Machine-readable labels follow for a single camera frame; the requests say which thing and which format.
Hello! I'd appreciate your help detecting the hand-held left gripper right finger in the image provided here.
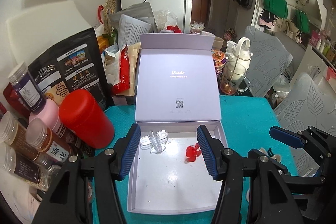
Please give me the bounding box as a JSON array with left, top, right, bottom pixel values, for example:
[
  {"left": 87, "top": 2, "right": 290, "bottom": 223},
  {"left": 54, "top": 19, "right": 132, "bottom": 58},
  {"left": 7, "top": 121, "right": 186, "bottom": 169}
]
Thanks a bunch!
[{"left": 196, "top": 125, "right": 305, "bottom": 224}]

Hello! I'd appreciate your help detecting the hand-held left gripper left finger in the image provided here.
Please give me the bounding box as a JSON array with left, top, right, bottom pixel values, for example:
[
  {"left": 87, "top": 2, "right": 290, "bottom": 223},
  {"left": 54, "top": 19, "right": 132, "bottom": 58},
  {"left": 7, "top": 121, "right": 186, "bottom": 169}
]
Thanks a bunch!
[{"left": 31, "top": 124, "right": 142, "bottom": 224}]

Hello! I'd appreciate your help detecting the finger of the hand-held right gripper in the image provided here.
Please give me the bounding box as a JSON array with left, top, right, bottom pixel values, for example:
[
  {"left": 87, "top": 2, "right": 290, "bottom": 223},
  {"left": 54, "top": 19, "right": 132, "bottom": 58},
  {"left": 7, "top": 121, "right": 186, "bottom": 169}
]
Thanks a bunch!
[
  {"left": 272, "top": 161, "right": 324, "bottom": 184},
  {"left": 269, "top": 126, "right": 309, "bottom": 149}
]

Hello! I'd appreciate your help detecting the beige hair claw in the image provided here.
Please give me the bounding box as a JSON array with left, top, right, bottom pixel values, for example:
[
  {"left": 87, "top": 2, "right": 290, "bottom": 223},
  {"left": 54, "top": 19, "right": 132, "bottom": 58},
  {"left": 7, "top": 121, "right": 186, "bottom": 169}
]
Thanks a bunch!
[{"left": 259, "top": 148, "right": 282, "bottom": 164}]

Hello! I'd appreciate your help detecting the white gift box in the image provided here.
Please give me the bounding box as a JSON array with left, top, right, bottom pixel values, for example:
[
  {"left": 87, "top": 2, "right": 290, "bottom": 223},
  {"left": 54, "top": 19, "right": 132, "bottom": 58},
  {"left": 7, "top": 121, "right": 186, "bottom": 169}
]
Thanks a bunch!
[{"left": 127, "top": 33, "right": 229, "bottom": 215}]

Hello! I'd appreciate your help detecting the red hair clip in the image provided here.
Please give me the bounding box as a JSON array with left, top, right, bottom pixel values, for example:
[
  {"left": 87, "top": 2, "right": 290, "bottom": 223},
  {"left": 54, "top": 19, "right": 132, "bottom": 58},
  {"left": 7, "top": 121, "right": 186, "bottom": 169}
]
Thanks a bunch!
[{"left": 185, "top": 143, "right": 204, "bottom": 164}]

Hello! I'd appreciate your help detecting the clear plastic hair clip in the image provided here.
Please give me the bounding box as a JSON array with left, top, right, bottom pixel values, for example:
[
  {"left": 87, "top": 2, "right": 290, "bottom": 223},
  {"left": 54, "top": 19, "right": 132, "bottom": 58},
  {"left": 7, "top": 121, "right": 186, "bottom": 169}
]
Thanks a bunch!
[
  {"left": 140, "top": 130, "right": 168, "bottom": 147},
  {"left": 150, "top": 144, "right": 166, "bottom": 155}
]

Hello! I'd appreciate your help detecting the grey leaf-pattern chair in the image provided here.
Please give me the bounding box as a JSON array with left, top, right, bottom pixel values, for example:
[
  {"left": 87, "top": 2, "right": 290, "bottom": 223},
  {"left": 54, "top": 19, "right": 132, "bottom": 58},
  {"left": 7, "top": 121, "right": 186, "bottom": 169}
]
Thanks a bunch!
[
  {"left": 243, "top": 25, "right": 293, "bottom": 97},
  {"left": 273, "top": 72, "right": 336, "bottom": 135}
]

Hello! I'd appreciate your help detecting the teal table mat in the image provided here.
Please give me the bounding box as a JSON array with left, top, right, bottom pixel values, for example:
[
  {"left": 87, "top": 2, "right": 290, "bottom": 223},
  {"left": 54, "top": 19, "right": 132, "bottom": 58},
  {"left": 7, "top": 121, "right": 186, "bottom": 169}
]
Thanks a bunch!
[{"left": 84, "top": 95, "right": 298, "bottom": 224}]

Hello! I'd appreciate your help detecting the black and white checked box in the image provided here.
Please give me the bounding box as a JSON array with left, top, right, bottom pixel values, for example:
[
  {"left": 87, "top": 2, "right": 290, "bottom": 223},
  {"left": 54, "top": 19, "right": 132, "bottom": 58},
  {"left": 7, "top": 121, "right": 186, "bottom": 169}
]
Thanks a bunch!
[{"left": 112, "top": 94, "right": 137, "bottom": 106}]

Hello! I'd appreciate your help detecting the red plastic canister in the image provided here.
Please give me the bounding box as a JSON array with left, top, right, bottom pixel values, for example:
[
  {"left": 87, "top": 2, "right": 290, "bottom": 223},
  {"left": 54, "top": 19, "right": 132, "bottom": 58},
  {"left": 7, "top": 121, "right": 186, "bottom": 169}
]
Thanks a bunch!
[{"left": 59, "top": 89, "right": 115, "bottom": 149}]

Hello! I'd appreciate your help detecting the glass pitcher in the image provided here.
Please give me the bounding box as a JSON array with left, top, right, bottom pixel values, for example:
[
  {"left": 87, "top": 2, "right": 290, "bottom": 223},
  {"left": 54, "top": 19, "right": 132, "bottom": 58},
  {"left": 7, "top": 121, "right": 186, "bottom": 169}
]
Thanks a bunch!
[{"left": 222, "top": 61, "right": 252, "bottom": 96}]

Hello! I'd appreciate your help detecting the white torn carton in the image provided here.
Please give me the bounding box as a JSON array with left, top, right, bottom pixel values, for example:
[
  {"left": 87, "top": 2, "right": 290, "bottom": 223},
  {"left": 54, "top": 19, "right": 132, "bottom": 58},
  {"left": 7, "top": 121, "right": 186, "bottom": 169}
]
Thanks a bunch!
[{"left": 102, "top": 49, "right": 124, "bottom": 85}]

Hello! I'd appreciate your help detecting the white water bottle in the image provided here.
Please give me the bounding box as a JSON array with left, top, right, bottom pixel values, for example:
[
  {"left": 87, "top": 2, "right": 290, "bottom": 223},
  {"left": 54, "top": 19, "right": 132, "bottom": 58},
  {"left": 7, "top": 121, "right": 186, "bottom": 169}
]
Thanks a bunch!
[{"left": 226, "top": 37, "right": 254, "bottom": 83}]

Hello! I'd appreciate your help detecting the pink bottle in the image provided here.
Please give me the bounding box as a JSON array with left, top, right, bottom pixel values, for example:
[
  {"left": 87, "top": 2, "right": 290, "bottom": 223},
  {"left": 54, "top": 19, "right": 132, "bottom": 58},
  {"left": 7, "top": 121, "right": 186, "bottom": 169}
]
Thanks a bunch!
[{"left": 28, "top": 98, "right": 62, "bottom": 132}]

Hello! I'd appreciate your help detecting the instant noodle cup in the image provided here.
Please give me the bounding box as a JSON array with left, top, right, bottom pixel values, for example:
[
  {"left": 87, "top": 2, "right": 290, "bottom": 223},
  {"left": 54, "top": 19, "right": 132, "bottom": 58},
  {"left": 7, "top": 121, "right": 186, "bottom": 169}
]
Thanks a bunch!
[{"left": 211, "top": 49, "right": 229, "bottom": 75}]

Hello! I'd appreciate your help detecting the beige kraft pouch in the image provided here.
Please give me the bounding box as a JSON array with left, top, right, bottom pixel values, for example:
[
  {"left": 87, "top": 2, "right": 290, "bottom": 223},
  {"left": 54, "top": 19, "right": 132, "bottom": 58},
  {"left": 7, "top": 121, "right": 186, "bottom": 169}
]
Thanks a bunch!
[{"left": 112, "top": 43, "right": 141, "bottom": 97}]

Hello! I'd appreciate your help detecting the row of small bottles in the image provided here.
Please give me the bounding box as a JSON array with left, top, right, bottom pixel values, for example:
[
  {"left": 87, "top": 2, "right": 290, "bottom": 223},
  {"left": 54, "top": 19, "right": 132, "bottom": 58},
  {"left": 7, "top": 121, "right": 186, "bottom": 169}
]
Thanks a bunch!
[{"left": 311, "top": 30, "right": 336, "bottom": 62}]

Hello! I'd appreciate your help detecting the black printed pouch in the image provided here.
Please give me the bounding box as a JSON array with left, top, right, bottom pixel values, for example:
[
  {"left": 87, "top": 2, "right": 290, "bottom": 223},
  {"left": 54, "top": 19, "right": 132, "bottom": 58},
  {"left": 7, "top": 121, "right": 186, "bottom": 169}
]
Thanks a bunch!
[{"left": 28, "top": 28, "right": 108, "bottom": 111}]

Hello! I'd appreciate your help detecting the dark label seed jar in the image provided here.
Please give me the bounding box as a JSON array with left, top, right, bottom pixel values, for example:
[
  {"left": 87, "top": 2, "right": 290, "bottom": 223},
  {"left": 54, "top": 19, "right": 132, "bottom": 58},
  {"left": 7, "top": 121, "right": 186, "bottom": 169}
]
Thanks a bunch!
[{"left": 0, "top": 144, "right": 62, "bottom": 191}]

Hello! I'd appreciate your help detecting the orange box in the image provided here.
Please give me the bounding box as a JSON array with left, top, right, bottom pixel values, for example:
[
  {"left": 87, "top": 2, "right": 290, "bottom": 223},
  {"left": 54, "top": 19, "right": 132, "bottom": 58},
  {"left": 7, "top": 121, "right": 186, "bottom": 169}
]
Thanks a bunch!
[{"left": 97, "top": 35, "right": 111, "bottom": 54}]

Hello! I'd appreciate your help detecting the brown spice jar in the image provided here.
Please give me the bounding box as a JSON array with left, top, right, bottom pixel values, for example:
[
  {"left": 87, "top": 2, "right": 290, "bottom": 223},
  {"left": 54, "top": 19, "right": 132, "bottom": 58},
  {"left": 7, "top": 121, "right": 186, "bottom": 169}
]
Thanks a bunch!
[{"left": 0, "top": 111, "right": 50, "bottom": 167}]

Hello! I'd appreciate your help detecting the green tote bag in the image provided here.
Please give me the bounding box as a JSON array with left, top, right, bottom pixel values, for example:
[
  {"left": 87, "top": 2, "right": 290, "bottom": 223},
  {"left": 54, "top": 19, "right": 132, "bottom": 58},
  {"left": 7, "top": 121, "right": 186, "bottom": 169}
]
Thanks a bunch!
[
  {"left": 262, "top": 0, "right": 289, "bottom": 18},
  {"left": 296, "top": 10, "right": 310, "bottom": 33}
]

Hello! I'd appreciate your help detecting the printed paper leaflet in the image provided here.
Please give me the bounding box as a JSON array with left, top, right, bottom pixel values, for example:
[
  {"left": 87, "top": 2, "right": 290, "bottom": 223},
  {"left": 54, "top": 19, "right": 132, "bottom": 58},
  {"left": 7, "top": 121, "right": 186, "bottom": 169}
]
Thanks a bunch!
[{"left": 118, "top": 14, "right": 153, "bottom": 50}]

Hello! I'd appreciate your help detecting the purple label jar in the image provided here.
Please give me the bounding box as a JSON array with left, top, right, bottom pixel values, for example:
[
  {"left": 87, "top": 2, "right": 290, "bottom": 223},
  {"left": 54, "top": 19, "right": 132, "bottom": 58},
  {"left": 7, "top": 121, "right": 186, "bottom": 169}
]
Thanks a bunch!
[{"left": 8, "top": 62, "right": 48, "bottom": 113}]

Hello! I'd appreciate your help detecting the clear plastic bag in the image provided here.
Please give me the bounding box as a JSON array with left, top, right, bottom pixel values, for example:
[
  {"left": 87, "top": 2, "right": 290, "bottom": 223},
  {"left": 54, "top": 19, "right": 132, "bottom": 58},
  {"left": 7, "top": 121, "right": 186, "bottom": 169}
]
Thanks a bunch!
[{"left": 155, "top": 9, "right": 179, "bottom": 31}]

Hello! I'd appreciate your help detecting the grey foil pouch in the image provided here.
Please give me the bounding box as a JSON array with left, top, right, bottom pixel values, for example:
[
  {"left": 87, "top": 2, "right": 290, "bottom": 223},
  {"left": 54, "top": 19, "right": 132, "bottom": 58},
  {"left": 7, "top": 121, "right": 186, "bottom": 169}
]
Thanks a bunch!
[{"left": 108, "top": 2, "right": 159, "bottom": 33}]

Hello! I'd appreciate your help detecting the round woven mat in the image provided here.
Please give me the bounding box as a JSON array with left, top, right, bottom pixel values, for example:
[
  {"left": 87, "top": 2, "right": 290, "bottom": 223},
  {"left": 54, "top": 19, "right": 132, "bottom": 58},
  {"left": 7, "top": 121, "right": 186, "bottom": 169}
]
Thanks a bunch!
[{"left": 102, "top": 0, "right": 117, "bottom": 33}]

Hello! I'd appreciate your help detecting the red bag handle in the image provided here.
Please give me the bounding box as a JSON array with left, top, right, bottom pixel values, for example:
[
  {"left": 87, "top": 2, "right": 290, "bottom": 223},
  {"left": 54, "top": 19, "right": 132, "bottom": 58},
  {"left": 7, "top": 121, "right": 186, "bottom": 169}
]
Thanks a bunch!
[{"left": 98, "top": 5, "right": 105, "bottom": 28}]

